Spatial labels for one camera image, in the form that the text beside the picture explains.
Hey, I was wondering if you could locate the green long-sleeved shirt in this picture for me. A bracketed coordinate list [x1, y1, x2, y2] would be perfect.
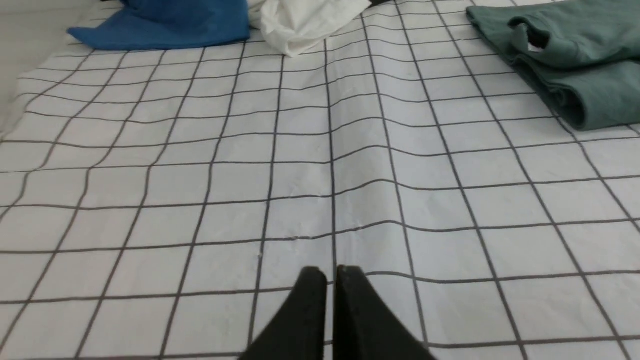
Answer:
[466, 0, 640, 132]

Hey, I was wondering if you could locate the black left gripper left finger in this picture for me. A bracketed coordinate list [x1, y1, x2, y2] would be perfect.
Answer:
[239, 267, 328, 360]

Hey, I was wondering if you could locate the white shirt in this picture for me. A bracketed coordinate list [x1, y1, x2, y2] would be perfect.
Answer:
[247, 0, 372, 58]

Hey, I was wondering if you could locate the blue shirt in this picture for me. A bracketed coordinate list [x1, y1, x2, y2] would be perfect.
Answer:
[67, 0, 250, 51]

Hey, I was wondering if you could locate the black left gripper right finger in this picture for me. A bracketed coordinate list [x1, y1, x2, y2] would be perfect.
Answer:
[333, 265, 435, 360]

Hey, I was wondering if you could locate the dark olive shirt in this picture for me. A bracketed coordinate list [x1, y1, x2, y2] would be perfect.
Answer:
[369, 0, 391, 7]

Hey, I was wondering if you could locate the white grid-pattern tablecloth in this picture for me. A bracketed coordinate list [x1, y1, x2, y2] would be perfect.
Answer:
[0, 0, 639, 360]

